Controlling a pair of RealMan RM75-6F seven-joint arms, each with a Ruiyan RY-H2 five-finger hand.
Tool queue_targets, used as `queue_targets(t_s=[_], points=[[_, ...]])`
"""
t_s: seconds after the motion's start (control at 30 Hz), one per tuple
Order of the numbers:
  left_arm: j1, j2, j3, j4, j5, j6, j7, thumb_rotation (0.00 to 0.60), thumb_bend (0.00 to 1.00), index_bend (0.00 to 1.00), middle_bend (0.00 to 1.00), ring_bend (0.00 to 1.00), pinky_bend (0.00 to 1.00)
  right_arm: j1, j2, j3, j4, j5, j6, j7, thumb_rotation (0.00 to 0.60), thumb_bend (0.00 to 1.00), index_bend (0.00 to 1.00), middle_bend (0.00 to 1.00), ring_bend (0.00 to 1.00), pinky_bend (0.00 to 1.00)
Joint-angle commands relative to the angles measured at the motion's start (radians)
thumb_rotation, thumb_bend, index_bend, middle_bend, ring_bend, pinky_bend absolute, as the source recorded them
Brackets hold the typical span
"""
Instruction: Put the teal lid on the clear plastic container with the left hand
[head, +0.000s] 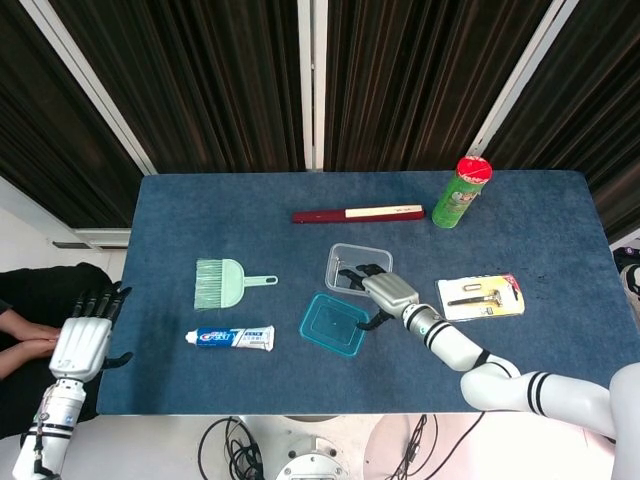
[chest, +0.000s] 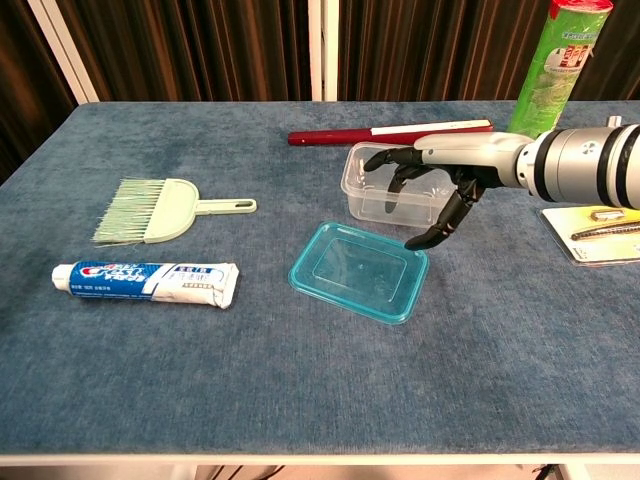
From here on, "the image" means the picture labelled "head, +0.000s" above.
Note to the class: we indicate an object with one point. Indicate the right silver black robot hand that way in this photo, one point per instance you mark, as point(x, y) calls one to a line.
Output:
point(392, 292)

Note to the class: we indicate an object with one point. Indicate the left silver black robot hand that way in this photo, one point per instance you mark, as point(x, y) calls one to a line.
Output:
point(80, 350)

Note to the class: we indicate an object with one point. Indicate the clear plastic food container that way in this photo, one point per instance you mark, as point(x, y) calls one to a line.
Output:
point(382, 257)

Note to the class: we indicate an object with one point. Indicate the blue translucent plastic lid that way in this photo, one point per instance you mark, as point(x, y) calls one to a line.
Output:
point(330, 325)

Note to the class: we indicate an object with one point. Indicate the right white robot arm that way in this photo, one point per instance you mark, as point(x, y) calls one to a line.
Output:
point(450, 345)

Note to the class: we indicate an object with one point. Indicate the silver robot base flange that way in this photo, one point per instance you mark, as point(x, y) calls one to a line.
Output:
point(311, 460)

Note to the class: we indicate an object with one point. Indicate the green can with red lid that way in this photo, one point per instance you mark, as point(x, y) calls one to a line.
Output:
point(452, 202)

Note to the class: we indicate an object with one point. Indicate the person in black clothing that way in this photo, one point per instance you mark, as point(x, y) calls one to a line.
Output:
point(30, 295)

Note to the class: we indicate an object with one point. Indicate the razor in blister pack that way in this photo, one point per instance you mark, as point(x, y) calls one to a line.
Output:
point(480, 297)

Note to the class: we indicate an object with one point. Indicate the dark red folded fan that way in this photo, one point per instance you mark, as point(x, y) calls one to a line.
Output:
point(320, 217)

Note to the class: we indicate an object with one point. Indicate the green mini brush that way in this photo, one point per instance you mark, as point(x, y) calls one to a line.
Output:
point(207, 285)

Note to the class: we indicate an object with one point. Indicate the white blue toothpaste tube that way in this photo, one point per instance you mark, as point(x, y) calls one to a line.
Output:
point(235, 338)

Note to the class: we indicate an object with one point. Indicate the blue table mat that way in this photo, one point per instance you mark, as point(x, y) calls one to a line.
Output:
point(200, 210)

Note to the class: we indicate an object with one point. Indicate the dark pleated curtain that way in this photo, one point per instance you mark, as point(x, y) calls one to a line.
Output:
point(200, 75)
point(400, 75)
point(40, 125)
point(600, 100)

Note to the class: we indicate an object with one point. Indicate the purple black device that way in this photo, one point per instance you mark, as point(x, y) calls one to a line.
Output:
point(631, 280)

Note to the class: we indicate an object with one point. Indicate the white window frame post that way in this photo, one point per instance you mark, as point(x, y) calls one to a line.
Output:
point(90, 80)
point(520, 80)
point(311, 75)

